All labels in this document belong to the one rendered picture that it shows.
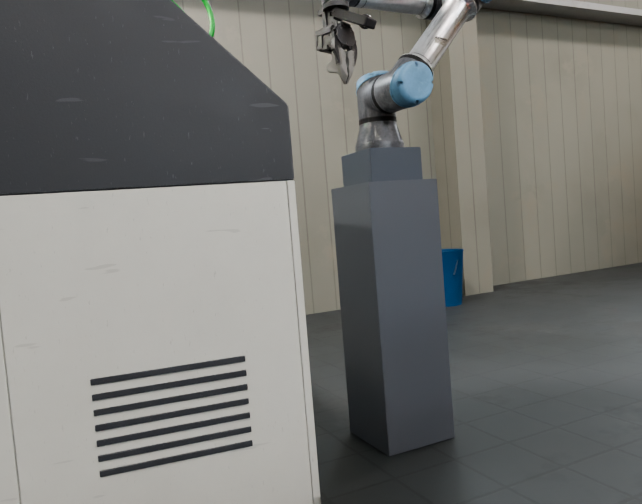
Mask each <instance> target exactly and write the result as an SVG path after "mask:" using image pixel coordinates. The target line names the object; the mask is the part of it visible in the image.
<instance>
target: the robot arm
mask: <svg viewBox="0 0 642 504"><path fill-rule="evenodd" d="M490 1H492V0H321V2H322V7H323V9H321V10H318V16H320V17H322V22H323V28H321V29H320V30H318V31H315V37H316V49H317V51H319V52H323V53H328V54H331V56H332V60H331V62H330V63H329V64H328V65H327V71H328V72H329V73H337V74H339V76H340V78H341V80H342V82H343V84H348V82H349V80H350V78H351V75H352V73H353V70H354V66H355V64H356V59H357V45H356V40H355V35H354V31H353V30H352V27H351V25H350V24H348V23H345V22H342V20H344V21H347V22H350V23H353V24H357V25H359V26H360V27H361V28H362V29H368V28H369V29H372V30H373V29H375V26H376V23H377V21H376V20H375V19H372V17H371V16H370V15H368V14H362V15H360V14H357V13H354V12H351V11H348V10H349V7H357V8H365V9H373V10H381V11H389V12H397V13H405V14H413V15H416V16H417V18H419V19H425V20H432V21H431V23H430V24H429V26H428V27H427V28H426V30H425V31H424V33H423V34H422V36H421V37H420V38H419V40H418V41H417V43H416V44H415V46H414V47H413V48H412V50H411V51H410V53H407V54H403V55H402V56H401V57H400V58H399V59H398V61H397V62H396V64H395V65H394V66H393V68H392V69H391V70H390V71H374V72H372V73H368V74H365V75H363V76H362V77H360V78H359V79H358V81H357V84H356V88H357V89H356V96H357V104H358V117H359V133H358V137H357V141H356V146H355V152H358V151H361V150H364V149H368V148H387V147H404V142H403V140H402V137H401V134H400V132H399V129H398V127H397V120H396V112H398V111H401V110H403V109H406V108H410V107H414V106H417V105H419V104H420V103H422V102H423V101H425V100H426V99H427V98H428V97H429V95H430V94H431V91H432V89H433V83H432V81H433V77H434V73H433V69H434V68H435V66H436V65H437V63H438V62H439V60H440V59H441V57H442V56H443V54H444V53H445V51H446V50H447V48H448V47H449V45H450V44H451V42H452V41H453V40H454V38H455V37H456V35H457V34H458V32H459V31H460V29H461V28H462V26H463V25H464V23H465V22H469V21H471V20H472V19H474V17H475V16H476V14H477V13H478V11H479V10H480V8H481V7H482V6H483V5H484V4H486V3H490ZM317 38H318V41H317ZM346 49H347V52H346V51H344V50H346Z"/></svg>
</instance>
